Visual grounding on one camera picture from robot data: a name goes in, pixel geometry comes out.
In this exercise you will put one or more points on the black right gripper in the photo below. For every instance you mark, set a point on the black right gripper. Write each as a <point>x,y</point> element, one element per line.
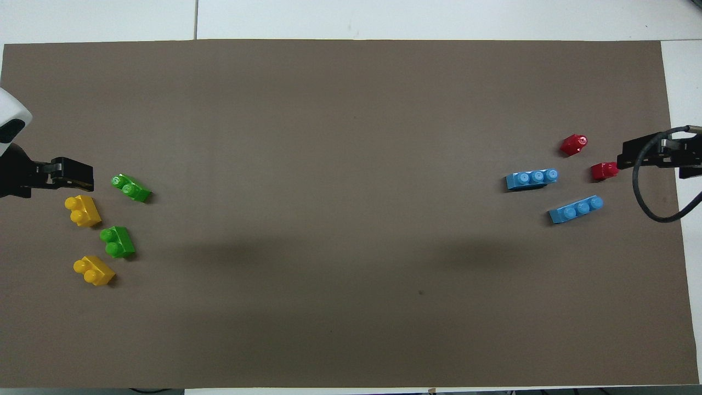
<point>690,156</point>

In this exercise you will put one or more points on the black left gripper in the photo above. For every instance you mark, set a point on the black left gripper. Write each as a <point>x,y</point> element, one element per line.
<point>13,175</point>

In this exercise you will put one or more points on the green two-stud toy block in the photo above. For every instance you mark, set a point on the green two-stud toy block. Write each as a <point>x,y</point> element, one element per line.
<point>117,242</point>
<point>131,188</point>

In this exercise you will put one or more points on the blue three-stud toy block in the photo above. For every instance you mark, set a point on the blue three-stud toy block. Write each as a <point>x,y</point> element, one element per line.
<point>531,179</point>
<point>576,210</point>

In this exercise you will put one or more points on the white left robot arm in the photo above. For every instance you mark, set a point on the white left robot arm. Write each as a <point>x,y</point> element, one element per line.
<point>10,118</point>

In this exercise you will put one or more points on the yellow two-stud toy block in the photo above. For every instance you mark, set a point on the yellow two-stud toy block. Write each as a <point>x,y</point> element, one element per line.
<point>82,211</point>
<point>94,271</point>

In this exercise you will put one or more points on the red single-stud toy block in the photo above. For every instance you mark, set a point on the red single-stud toy block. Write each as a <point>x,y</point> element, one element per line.
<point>573,145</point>
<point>604,171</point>

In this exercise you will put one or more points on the brown table mat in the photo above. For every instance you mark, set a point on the brown table mat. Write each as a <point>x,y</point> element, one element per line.
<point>351,247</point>

